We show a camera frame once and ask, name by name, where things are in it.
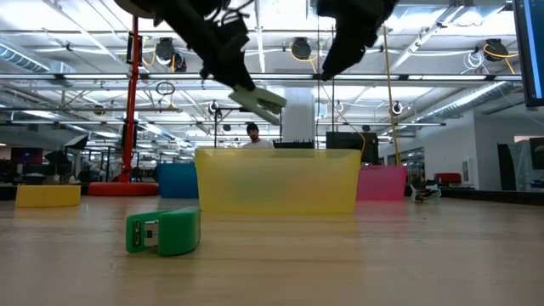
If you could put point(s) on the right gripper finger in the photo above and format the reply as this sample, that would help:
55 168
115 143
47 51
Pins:
344 55

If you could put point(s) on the mint green stapler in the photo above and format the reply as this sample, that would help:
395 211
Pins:
259 102

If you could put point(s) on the yellow-orange tape roll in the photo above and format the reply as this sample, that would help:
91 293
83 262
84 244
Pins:
47 196

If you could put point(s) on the long ceiling light bar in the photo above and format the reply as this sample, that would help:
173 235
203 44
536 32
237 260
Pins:
382 77

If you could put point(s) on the person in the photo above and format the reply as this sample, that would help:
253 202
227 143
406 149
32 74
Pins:
253 132

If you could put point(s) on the white building column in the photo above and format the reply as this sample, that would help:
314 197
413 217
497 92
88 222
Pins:
299 119

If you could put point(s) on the black equipment box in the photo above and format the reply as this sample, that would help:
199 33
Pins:
350 146

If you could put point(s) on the black low rack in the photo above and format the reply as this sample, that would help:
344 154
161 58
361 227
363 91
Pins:
293 145

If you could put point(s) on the blue plastic bin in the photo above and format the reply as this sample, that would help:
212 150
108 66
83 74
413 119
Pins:
176 180

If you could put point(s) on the yellow translucent plastic bin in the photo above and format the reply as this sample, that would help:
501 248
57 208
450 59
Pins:
276 183

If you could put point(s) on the pink plastic bin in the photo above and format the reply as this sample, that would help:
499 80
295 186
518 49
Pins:
380 183

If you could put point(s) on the red desk lamp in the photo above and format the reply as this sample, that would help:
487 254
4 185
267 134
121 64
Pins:
123 190

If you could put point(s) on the black studio softbox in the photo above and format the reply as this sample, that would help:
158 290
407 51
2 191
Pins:
77 142

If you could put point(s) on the red case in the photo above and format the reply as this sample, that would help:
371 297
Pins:
447 178

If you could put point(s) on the computer monitor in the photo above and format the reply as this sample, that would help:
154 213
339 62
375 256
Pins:
531 51

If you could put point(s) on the black metal frame rig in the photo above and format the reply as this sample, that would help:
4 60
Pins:
215 136

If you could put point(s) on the silver ventilation duct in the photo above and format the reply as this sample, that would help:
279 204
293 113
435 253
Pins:
476 100

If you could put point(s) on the black aluminium table frame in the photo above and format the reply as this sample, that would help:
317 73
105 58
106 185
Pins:
489 196

